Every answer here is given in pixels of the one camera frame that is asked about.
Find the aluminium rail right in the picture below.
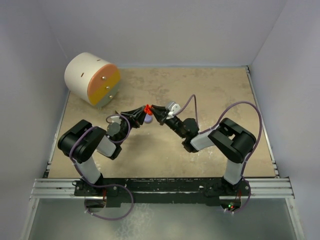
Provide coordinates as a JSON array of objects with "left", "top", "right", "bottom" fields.
[{"left": 246, "top": 177, "right": 295, "bottom": 199}]

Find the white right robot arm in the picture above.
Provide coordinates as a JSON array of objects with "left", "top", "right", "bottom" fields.
[{"left": 150, "top": 105, "right": 257, "bottom": 196}]

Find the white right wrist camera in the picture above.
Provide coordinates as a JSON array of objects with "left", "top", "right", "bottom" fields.
[{"left": 165, "top": 101, "right": 181, "bottom": 120}]

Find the aluminium rail left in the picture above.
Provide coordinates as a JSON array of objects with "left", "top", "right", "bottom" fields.
[{"left": 29, "top": 178, "right": 78, "bottom": 200}]

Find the aluminium rail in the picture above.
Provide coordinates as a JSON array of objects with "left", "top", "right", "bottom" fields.
[
  {"left": 29, "top": 178, "right": 78, "bottom": 200},
  {"left": 246, "top": 177, "right": 295, "bottom": 199}
]

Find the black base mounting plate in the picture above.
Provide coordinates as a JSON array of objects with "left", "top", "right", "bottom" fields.
[{"left": 73, "top": 177, "right": 251, "bottom": 210}]

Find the purple earbud charging case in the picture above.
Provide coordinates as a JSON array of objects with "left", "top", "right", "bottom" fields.
[{"left": 144, "top": 114, "right": 153, "bottom": 124}]

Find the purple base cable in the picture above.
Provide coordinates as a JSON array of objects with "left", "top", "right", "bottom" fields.
[
  {"left": 84, "top": 183, "right": 136, "bottom": 221},
  {"left": 224, "top": 176, "right": 253, "bottom": 215}
]

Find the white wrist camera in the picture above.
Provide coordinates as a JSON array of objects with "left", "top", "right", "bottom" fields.
[
  {"left": 165, "top": 101, "right": 181, "bottom": 120},
  {"left": 109, "top": 110, "right": 121, "bottom": 124}
]

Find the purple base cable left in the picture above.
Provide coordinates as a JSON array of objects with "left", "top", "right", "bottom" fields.
[{"left": 84, "top": 183, "right": 136, "bottom": 221}]

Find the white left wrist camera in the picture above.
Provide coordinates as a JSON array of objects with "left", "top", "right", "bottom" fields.
[{"left": 109, "top": 110, "right": 121, "bottom": 124}]

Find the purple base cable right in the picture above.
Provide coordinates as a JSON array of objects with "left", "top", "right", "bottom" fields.
[{"left": 224, "top": 176, "right": 253, "bottom": 215}]

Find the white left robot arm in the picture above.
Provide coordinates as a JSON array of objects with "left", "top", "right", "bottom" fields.
[{"left": 57, "top": 105, "right": 147, "bottom": 196}]

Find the round white drawer cabinet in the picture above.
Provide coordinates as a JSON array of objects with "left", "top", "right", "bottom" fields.
[{"left": 64, "top": 52, "right": 121, "bottom": 108}]

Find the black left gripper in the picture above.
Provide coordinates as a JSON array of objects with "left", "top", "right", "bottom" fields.
[{"left": 116, "top": 106, "right": 147, "bottom": 145}]

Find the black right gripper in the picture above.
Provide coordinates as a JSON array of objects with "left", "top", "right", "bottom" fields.
[{"left": 150, "top": 105, "right": 187, "bottom": 139}]

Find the orange round cap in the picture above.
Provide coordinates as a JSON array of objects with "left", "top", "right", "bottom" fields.
[{"left": 143, "top": 104, "right": 153, "bottom": 116}]

